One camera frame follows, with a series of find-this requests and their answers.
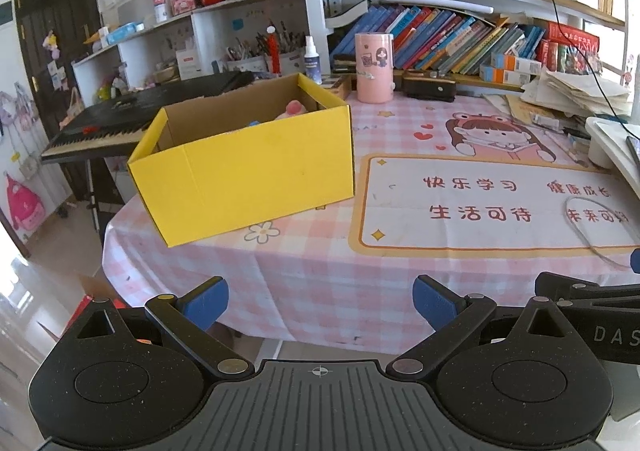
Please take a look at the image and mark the pink plush pig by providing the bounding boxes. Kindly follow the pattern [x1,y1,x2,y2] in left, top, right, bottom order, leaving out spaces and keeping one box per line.
[276,100,307,120]

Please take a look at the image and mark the pink checkered desk mat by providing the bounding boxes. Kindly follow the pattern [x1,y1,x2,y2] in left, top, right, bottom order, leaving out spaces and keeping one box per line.
[103,97,639,354]

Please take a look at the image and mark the yellow cardboard box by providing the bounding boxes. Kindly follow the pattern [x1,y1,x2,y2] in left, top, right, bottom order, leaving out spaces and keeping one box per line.
[128,74,355,247]

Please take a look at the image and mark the pink backpack on floor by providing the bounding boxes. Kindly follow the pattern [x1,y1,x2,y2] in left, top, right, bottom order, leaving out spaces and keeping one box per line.
[4,174,46,231]

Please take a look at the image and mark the black electronic keyboard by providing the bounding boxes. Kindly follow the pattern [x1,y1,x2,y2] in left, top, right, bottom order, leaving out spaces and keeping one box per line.
[40,72,254,164]

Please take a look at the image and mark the stack of loose papers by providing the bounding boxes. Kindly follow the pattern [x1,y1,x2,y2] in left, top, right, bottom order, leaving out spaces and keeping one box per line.
[504,70,632,118]

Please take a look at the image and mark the pink cylindrical canister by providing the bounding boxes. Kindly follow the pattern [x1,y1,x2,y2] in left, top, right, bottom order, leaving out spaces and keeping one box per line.
[355,33,395,104]

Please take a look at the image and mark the wooden chess board box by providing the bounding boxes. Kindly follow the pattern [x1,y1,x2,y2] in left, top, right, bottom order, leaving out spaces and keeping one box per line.
[321,75,352,101]

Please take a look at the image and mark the white pen holder cup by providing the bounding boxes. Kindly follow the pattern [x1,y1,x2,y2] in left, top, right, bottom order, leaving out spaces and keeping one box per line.
[222,50,305,76]

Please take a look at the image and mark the lower row of books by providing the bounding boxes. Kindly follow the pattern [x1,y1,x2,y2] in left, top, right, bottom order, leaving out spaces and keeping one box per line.
[330,4,602,77]

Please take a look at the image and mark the white spray bottle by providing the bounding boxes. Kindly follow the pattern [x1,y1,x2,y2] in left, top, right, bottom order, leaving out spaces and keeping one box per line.
[304,36,322,85]

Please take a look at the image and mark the white cubby shelf unit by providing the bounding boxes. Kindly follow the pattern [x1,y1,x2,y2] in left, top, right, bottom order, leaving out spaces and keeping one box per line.
[72,0,308,106]

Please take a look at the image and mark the dark wooden door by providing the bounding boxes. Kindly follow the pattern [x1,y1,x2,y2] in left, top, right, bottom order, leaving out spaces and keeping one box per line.
[12,0,106,132]

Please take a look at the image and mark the white charging cable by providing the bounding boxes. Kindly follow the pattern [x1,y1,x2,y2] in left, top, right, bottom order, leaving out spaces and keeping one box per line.
[563,195,637,273]

